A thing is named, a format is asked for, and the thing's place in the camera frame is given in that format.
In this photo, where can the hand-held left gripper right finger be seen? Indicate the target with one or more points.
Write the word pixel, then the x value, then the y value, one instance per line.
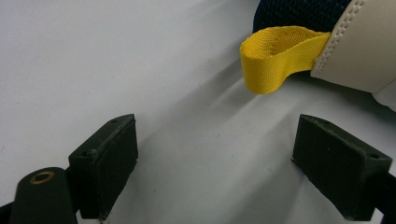
pixel 339 168

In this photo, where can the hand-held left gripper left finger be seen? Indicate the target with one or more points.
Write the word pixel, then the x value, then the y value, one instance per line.
pixel 106 168

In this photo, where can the white navy sneaker yellow tab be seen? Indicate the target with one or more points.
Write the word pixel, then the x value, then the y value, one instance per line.
pixel 358 46

